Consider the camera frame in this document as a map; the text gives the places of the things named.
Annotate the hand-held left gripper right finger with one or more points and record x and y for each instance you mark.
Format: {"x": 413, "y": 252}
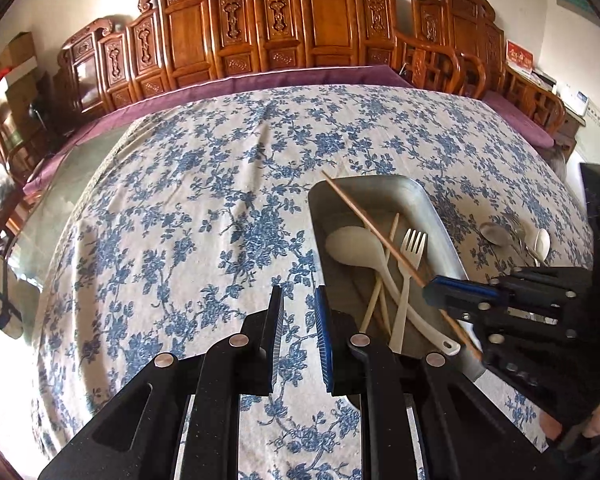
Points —
{"x": 324, "y": 345}

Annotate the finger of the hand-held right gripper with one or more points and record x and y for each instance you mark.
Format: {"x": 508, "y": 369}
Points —
{"x": 460, "y": 291}
{"x": 510, "y": 325}

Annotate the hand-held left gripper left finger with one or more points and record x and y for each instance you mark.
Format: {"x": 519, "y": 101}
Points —
{"x": 275, "y": 350}

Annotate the white plastic fork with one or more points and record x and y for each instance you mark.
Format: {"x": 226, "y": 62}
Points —
{"x": 413, "y": 255}

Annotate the pale wooden chopstick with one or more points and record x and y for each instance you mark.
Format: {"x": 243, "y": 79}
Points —
{"x": 393, "y": 227}
{"x": 384, "y": 310}

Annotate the large white plastic spoon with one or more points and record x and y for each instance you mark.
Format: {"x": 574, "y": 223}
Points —
{"x": 352, "y": 245}

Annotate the long wooden chopstick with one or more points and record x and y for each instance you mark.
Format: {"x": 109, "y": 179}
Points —
{"x": 365, "y": 218}

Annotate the rectangular metal tray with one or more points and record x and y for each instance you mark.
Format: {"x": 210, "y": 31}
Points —
{"x": 345, "y": 210}

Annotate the metal spoon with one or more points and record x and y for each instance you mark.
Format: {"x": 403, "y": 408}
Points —
{"x": 495, "y": 234}

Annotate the metal fork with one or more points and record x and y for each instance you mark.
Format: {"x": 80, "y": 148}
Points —
{"x": 517, "y": 232}

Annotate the small white spoon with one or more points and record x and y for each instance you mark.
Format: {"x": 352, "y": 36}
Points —
{"x": 542, "y": 245}

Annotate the blue floral tablecloth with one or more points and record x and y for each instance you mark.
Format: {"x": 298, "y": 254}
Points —
{"x": 180, "y": 210}

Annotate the white tabletop device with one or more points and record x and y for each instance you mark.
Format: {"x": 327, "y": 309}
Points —
{"x": 575, "y": 100}

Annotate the red desk calendar card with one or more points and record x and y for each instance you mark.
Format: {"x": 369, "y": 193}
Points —
{"x": 519, "y": 57}

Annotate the carved wooden armchair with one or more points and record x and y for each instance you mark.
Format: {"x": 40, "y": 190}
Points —
{"x": 455, "y": 25}

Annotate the pale wooden block dark band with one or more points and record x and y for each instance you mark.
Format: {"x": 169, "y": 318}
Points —
{"x": 5, "y": 305}

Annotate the purple sofa cushion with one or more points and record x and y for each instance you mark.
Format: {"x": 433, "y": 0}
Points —
{"x": 80, "y": 140}

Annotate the carved wooden sofa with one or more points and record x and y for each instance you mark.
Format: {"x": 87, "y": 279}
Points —
{"x": 325, "y": 15}

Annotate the black desk lamp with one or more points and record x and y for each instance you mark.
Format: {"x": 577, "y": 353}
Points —
{"x": 40, "y": 110}

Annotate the wooden side chair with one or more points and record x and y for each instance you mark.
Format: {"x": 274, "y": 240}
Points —
{"x": 5, "y": 145}

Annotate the dark stacked cartons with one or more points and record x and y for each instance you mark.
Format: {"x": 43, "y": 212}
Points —
{"x": 27, "y": 105}

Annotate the white cardboard box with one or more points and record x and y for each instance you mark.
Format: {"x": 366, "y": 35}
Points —
{"x": 10, "y": 85}

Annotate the brown cardboard box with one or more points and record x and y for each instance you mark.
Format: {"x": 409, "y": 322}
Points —
{"x": 17, "y": 50}

